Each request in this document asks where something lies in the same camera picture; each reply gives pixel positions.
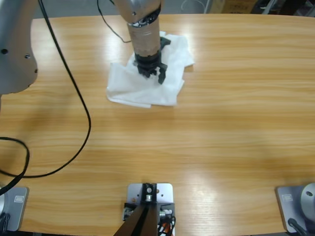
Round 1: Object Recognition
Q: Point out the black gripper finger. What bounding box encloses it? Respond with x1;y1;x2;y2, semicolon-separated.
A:
157;65;169;86
138;70;155;79

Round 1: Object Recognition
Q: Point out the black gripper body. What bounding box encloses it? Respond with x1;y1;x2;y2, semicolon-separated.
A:
134;50;168;77

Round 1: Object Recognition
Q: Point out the white T-shirt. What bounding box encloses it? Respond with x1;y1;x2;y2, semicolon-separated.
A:
106;30;195;109

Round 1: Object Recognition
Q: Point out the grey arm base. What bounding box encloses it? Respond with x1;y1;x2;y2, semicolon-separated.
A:
0;185;30;232
275;182;315;233

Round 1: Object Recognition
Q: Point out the light brown cardboard box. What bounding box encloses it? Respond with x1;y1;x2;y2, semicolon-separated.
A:
209;0;226;13

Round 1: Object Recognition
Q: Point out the dark brown cardboard box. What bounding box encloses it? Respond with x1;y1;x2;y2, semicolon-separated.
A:
222;0;254;13

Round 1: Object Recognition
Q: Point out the grey metal stand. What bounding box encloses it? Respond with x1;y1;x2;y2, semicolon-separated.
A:
260;0;279;14

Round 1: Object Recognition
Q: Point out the dark grey chair base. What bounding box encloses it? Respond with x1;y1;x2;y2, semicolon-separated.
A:
299;0;315;17

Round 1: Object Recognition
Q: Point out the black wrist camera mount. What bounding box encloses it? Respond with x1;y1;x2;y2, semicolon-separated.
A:
159;36;172;52

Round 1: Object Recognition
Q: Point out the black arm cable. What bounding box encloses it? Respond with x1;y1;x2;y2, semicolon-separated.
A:
0;0;132;196

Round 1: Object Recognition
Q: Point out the white cable loop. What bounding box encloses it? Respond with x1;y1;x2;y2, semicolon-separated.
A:
181;0;210;13

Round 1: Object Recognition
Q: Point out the white mount block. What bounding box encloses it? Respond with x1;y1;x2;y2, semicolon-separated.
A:
122;182;177;236

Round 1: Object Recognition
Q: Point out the dark post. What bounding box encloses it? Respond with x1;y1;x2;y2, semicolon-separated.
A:
115;182;158;236

